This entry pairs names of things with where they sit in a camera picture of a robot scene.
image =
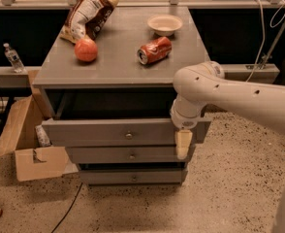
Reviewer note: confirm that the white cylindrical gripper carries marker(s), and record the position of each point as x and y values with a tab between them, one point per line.
186	122

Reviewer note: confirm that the grey top drawer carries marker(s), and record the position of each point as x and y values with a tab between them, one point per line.
110	132

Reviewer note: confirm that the grey drawer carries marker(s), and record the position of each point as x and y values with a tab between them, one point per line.
98	155
110	132
126	177

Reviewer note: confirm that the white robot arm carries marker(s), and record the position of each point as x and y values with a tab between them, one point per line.
237	180

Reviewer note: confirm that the grey bottom drawer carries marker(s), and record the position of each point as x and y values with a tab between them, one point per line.
126	177

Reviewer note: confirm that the grey drawer cabinet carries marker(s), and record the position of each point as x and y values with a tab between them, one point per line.
116	85

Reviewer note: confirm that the grey middle drawer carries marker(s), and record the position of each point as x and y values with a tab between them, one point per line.
98	155

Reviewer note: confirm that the open cardboard box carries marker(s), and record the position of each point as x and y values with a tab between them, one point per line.
19	138

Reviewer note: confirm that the red soda can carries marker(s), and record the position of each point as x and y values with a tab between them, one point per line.
154	51

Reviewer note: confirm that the white bowl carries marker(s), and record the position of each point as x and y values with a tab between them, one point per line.
164	25

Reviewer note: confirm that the orange ball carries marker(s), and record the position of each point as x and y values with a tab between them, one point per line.
86	50

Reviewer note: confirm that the can inside cardboard box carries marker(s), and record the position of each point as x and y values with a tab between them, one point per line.
42	137

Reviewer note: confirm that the brown chip bag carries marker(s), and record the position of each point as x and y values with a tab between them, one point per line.
86	19

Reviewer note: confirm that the clear water bottle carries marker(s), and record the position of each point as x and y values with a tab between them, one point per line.
13	58

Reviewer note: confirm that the metal railing post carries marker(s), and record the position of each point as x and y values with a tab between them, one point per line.
273	45

